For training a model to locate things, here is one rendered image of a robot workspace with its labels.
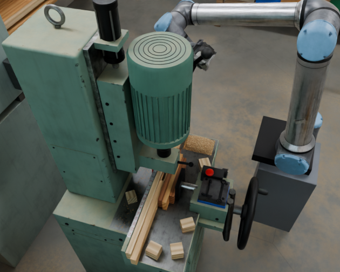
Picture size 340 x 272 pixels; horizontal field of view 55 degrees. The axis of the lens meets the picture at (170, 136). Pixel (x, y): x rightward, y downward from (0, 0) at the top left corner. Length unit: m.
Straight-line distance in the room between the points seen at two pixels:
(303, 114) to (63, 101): 0.90
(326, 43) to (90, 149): 0.83
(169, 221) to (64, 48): 0.69
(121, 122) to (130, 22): 3.09
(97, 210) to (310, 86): 0.94
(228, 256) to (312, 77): 1.27
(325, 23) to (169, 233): 0.86
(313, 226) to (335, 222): 0.16
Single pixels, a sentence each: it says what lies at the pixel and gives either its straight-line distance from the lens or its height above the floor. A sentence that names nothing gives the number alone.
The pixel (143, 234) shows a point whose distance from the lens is 1.17.
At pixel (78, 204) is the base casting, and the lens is 1.43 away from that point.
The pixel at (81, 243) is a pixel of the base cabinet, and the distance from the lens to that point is 1.61.
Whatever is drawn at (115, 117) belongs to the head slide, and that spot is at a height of 1.28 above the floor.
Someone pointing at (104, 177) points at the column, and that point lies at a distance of 1.24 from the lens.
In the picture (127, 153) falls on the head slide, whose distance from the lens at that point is 1.13.
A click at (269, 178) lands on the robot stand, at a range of 1.88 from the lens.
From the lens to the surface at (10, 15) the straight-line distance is 3.18.
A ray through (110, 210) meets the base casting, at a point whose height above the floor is 0.80.
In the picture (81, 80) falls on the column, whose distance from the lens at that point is 0.91.
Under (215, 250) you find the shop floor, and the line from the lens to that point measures 2.17.
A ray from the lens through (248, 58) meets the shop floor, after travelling 3.51.
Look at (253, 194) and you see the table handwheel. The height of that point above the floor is 0.95.
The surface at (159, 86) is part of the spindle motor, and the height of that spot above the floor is 1.45.
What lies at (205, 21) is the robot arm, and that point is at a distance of 1.45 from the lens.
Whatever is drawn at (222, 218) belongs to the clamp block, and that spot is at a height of 0.91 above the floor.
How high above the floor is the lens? 2.00
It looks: 49 degrees down
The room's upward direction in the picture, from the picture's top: 1 degrees counter-clockwise
